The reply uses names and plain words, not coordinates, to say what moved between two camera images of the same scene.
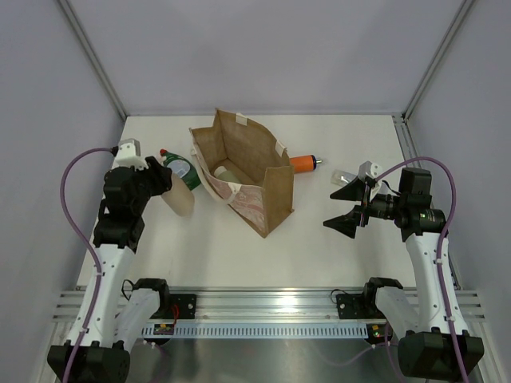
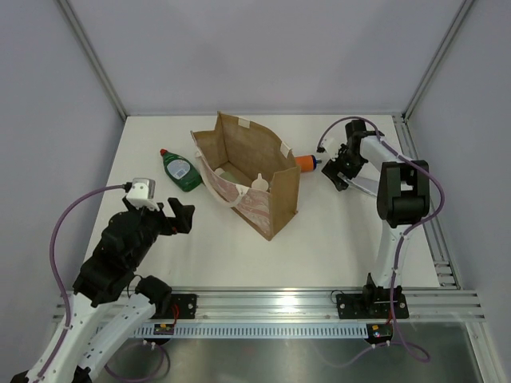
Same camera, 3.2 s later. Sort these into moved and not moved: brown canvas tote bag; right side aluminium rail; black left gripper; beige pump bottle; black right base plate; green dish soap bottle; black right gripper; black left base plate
Moved: black right gripper; black left gripper; beige pump bottle
Not moved: right side aluminium rail; brown canvas tote bag; black left base plate; black right base plate; green dish soap bottle
